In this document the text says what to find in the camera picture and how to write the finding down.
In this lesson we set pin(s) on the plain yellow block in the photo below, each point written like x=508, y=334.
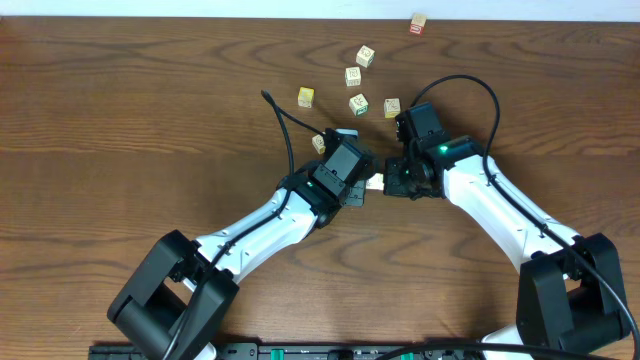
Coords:
x=305, y=97

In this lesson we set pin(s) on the white block green picture top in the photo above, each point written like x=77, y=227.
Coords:
x=365, y=56

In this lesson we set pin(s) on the white block red picture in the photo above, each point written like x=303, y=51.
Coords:
x=353, y=76

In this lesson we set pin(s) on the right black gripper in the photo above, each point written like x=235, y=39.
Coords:
x=394, y=188

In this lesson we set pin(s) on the red block at table edge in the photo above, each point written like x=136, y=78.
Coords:
x=417, y=24

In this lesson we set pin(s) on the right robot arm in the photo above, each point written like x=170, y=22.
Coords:
x=571, y=291

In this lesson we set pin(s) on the white block green side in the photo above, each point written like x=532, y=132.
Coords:
x=358, y=104

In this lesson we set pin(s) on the yellow sided picture block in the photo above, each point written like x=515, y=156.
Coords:
x=392, y=107

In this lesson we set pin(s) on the yellow sided acorn block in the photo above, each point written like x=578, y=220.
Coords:
x=319, y=144

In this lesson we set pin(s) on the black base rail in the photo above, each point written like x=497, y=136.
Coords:
x=253, y=351

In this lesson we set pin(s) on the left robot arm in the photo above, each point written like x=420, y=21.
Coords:
x=173, y=304

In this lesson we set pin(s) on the white block red sides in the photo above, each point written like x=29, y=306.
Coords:
x=376, y=182

